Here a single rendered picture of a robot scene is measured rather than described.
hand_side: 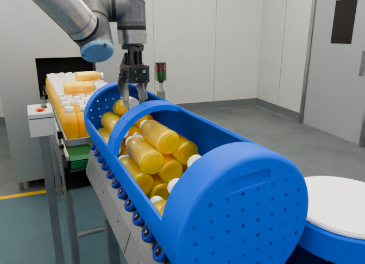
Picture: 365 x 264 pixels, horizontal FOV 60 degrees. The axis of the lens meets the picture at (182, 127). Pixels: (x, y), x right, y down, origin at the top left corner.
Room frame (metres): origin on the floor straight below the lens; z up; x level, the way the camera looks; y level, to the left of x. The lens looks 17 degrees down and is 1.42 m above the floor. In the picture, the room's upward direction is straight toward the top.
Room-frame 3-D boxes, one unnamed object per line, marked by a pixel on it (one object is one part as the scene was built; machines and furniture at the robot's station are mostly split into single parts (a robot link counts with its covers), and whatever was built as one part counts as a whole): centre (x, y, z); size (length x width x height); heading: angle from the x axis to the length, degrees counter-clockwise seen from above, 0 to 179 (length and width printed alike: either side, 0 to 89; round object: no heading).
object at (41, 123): (1.36, 0.63, 1.05); 0.20 x 0.10 x 0.10; 26
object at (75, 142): (1.37, 0.31, 0.96); 0.40 x 0.01 x 0.03; 116
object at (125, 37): (1.04, 0.16, 1.41); 0.10 x 0.09 x 0.05; 116
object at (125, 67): (1.03, 0.16, 1.32); 0.09 x 0.08 x 0.12; 26
